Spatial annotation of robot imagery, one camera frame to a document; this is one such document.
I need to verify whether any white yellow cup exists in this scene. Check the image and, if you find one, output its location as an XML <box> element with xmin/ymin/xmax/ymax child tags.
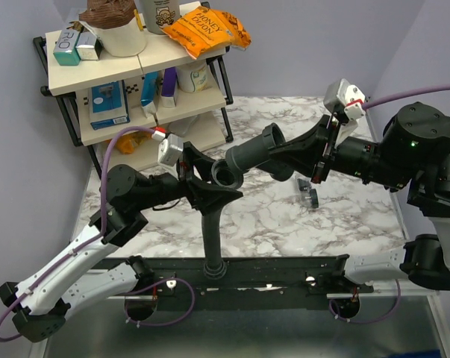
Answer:
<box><xmin>175</xmin><ymin>60</ymin><xmax>207</xmax><ymax>93</ymax></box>

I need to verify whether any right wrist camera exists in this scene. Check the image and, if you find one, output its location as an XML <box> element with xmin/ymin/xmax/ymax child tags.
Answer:
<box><xmin>323</xmin><ymin>78</ymin><xmax>366</xmax><ymax>123</ymax></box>

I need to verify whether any orange honey dijon chip bag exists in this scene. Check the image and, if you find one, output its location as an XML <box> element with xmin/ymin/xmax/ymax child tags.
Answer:
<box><xmin>162</xmin><ymin>6</ymin><xmax>251</xmax><ymax>60</ymax></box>

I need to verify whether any beige black shelf rack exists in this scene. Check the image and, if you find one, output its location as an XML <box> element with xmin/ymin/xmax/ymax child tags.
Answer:
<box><xmin>33</xmin><ymin>31</ymin><xmax>234</xmax><ymax>173</ymax></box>

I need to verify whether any grey white item lower shelf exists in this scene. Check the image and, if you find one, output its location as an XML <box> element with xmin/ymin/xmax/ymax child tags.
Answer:
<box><xmin>168</xmin><ymin>115</ymin><xmax>199</xmax><ymax>137</ymax></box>

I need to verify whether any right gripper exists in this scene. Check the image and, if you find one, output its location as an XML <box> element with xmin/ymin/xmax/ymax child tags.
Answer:
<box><xmin>269</xmin><ymin>113</ymin><xmax>414</xmax><ymax>191</ymax></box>

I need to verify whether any silver white box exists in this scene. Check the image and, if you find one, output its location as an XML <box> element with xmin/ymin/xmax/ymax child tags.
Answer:
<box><xmin>75</xmin><ymin>31</ymin><xmax>102</xmax><ymax>61</ymax></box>

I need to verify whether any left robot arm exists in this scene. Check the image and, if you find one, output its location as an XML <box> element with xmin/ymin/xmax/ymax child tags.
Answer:
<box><xmin>0</xmin><ymin>136</ymin><xmax>243</xmax><ymax>342</ymax></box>

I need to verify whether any teal white box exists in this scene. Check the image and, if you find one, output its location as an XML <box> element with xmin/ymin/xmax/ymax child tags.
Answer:
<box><xmin>53</xmin><ymin>29</ymin><xmax>81</xmax><ymax>66</ymax></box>

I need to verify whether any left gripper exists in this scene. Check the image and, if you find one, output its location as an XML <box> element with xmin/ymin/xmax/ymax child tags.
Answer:
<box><xmin>132</xmin><ymin>142</ymin><xmax>243</xmax><ymax>216</ymax></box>

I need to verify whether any blue white tube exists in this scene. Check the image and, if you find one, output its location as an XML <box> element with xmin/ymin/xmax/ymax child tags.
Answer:
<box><xmin>140</xmin><ymin>72</ymin><xmax>158</xmax><ymax>116</ymax></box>

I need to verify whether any white skull cup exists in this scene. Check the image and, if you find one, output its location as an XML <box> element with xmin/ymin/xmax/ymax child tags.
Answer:
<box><xmin>139</xmin><ymin>0</ymin><xmax>181</xmax><ymax>34</ymax></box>

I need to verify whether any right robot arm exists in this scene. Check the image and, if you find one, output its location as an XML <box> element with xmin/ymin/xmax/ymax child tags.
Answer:
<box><xmin>269</xmin><ymin>102</ymin><xmax>450</xmax><ymax>292</ymax></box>

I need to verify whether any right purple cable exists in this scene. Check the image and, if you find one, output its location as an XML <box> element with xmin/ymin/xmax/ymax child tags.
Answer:
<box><xmin>328</xmin><ymin>84</ymin><xmax>450</xmax><ymax>324</ymax></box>

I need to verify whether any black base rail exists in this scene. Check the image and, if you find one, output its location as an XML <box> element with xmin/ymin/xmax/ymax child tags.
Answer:
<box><xmin>126</xmin><ymin>255</ymin><xmax>373</xmax><ymax>312</ymax></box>

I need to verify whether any purple cable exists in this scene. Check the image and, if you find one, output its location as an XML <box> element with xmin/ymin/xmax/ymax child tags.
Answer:
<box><xmin>328</xmin><ymin>84</ymin><xmax>450</xmax><ymax>324</ymax></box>
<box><xmin>0</xmin><ymin>125</ymin><xmax>196</xmax><ymax>342</ymax></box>

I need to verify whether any black corrugated hose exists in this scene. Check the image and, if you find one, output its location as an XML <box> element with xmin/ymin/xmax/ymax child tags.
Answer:
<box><xmin>201</xmin><ymin>204</ymin><xmax>228</xmax><ymax>281</ymax></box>

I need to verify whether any orange snack bag lower shelf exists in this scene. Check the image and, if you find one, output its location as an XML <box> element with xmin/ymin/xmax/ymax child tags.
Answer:
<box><xmin>104</xmin><ymin>127</ymin><xmax>155</xmax><ymax>155</ymax></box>

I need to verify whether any purple white tube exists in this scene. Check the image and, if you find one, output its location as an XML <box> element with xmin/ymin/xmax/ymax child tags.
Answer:
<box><xmin>160</xmin><ymin>67</ymin><xmax>178</xmax><ymax>108</ymax></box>

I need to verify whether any grey tee pipe fitting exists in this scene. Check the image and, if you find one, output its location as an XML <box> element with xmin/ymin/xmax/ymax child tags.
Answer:
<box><xmin>211</xmin><ymin>123</ymin><xmax>293</xmax><ymax>189</ymax></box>

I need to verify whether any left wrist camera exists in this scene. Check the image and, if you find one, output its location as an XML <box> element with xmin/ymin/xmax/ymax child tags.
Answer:
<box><xmin>157</xmin><ymin>134</ymin><xmax>184</xmax><ymax>167</ymax></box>

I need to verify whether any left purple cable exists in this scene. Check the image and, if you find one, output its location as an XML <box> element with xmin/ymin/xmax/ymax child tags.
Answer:
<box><xmin>0</xmin><ymin>125</ymin><xmax>196</xmax><ymax>342</ymax></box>

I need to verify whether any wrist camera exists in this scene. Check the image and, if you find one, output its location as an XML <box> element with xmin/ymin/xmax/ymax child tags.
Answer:
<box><xmin>323</xmin><ymin>78</ymin><xmax>366</xmax><ymax>123</ymax></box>
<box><xmin>157</xmin><ymin>134</ymin><xmax>184</xmax><ymax>167</ymax></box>

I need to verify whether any blue razor box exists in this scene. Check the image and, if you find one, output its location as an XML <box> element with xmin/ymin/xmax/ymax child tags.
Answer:
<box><xmin>88</xmin><ymin>81</ymin><xmax>130</xmax><ymax>131</ymax></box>

